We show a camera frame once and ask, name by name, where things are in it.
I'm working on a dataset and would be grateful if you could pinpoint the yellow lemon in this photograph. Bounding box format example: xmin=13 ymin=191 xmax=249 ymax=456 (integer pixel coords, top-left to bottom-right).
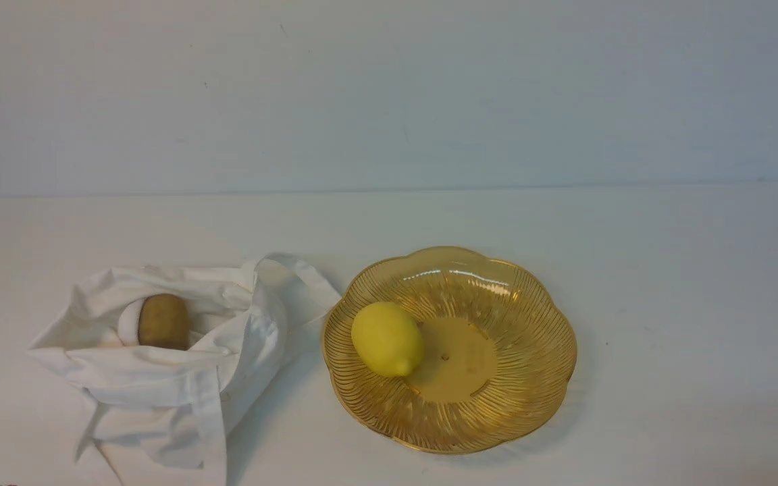
xmin=350 ymin=302 xmax=424 ymax=377

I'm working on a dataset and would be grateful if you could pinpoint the amber glass plate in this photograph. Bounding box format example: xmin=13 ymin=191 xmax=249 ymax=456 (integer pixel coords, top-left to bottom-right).
xmin=321 ymin=246 xmax=577 ymax=455

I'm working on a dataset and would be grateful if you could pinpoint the white cloth bag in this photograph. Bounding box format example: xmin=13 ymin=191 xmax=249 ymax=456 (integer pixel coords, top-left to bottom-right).
xmin=27 ymin=252 xmax=340 ymax=485

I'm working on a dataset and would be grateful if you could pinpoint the brown kiwi fruit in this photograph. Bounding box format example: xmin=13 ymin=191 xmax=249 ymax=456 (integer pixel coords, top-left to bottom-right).
xmin=138 ymin=294 xmax=192 ymax=350

